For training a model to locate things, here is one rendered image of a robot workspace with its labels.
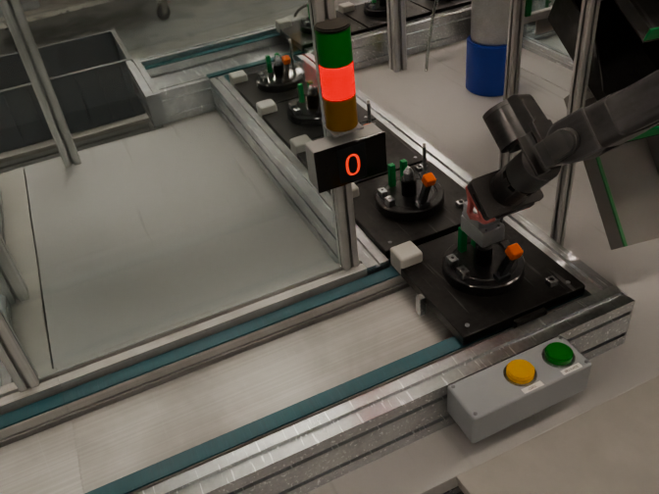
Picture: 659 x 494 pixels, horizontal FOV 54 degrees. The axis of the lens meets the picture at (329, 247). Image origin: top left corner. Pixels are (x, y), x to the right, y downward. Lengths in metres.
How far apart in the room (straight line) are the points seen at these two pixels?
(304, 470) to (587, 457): 0.42
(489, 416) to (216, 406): 0.42
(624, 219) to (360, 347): 0.51
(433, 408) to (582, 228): 0.62
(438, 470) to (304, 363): 0.27
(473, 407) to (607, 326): 0.30
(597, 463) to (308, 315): 0.51
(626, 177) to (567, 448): 0.48
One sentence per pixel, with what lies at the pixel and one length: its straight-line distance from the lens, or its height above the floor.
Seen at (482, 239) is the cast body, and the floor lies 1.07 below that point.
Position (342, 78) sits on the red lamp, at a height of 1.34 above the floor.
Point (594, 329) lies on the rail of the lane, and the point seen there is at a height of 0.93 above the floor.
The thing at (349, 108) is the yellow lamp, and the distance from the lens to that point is 0.98.
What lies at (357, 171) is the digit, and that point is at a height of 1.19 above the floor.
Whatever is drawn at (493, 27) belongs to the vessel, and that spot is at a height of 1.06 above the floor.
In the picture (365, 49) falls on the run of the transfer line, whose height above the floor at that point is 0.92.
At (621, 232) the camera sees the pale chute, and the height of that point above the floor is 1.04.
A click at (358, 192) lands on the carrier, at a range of 1.36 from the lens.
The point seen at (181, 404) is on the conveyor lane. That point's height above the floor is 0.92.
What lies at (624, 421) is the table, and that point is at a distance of 1.12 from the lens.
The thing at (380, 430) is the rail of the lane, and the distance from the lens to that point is 0.99.
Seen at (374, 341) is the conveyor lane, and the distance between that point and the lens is 1.11.
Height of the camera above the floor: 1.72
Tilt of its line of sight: 38 degrees down
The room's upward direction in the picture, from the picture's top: 7 degrees counter-clockwise
